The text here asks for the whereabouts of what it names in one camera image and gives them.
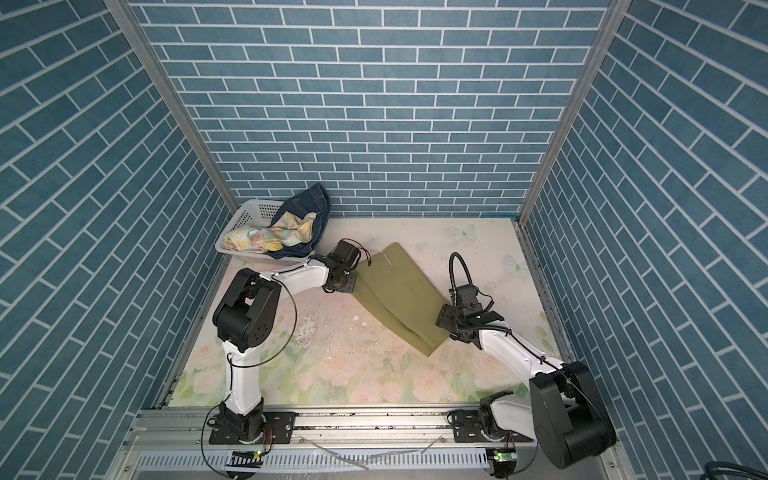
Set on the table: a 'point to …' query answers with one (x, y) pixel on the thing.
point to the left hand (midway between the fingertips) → (345, 282)
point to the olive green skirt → (393, 287)
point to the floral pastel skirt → (290, 229)
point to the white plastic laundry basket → (257, 213)
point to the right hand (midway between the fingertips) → (445, 316)
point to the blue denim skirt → (313, 200)
